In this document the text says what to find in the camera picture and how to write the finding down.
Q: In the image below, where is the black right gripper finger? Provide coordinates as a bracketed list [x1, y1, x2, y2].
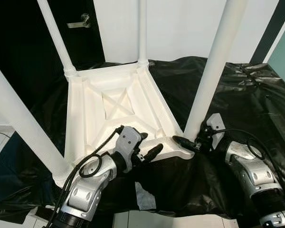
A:
[172, 135, 198, 150]

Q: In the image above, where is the wide grey tape piece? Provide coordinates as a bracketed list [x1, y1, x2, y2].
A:
[135, 183, 157, 212]

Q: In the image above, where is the black plastic cover sheet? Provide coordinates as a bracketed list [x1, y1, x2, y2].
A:
[0, 55, 285, 224]

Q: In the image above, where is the black door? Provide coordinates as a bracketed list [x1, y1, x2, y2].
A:
[0, 0, 105, 126]

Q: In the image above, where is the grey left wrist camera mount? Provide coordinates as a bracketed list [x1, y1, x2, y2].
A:
[116, 126, 143, 160]

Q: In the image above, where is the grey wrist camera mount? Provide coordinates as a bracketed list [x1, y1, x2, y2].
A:
[205, 113, 226, 136]
[116, 126, 143, 160]

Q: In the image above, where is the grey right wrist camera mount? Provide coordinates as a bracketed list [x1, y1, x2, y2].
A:
[205, 113, 226, 136]

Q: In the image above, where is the black wall column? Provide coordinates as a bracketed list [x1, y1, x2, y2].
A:
[249, 0, 285, 65]

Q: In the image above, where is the silver door handle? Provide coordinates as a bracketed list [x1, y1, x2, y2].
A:
[66, 13, 91, 29]

